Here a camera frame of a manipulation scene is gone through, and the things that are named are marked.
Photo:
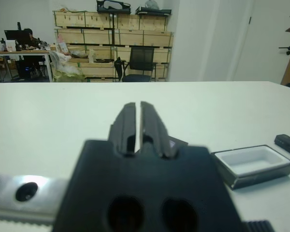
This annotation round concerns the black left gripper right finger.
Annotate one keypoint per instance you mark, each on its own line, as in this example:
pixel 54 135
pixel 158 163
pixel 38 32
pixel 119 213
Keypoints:
pixel 152 130

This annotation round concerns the black case with goggles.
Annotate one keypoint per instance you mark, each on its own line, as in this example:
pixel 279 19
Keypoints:
pixel 113 6

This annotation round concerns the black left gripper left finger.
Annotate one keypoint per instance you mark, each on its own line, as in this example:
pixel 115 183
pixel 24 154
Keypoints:
pixel 125 130

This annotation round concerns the dark shallow tray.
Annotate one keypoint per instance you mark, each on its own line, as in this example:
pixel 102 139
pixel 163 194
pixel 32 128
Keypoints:
pixel 78 54

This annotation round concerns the black flat case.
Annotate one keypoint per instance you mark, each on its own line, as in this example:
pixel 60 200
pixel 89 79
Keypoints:
pixel 154 11

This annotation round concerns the yellow-green plastic bag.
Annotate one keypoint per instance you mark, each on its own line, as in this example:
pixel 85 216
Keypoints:
pixel 70 75

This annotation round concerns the black box lid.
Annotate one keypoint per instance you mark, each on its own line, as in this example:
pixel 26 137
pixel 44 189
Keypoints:
pixel 178 142

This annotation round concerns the black pocket camera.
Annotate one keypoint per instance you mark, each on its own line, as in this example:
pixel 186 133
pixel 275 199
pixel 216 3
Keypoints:
pixel 288 143

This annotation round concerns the person in dark clothes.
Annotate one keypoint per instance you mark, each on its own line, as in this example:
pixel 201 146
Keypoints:
pixel 30 39

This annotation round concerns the white door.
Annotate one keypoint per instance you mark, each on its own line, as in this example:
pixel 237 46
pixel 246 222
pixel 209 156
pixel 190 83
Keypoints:
pixel 263 36

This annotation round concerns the pink product box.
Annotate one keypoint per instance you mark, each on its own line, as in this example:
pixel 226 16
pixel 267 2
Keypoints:
pixel 62 44

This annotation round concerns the black mesh office chair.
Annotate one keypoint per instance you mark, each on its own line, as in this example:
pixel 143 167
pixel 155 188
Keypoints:
pixel 141 56

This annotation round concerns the white plastic bag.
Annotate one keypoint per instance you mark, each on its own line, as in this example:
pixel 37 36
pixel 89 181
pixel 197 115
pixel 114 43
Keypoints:
pixel 59 59

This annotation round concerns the white office desk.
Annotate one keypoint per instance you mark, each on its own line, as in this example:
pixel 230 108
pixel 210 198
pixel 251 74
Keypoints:
pixel 19 52

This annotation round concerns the black computer monitor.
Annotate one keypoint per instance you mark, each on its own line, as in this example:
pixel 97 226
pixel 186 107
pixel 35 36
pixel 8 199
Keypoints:
pixel 15 35

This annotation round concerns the black computer tower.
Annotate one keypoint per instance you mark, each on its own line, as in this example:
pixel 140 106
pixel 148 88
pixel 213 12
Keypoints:
pixel 24 70

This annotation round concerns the grey cloth bundle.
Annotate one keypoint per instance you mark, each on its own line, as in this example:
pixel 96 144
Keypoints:
pixel 151 3

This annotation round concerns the white product box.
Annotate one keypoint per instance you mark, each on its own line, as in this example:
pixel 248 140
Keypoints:
pixel 10 46

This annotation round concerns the black box with white insert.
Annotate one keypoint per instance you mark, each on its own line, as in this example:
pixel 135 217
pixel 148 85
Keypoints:
pixel 256 169

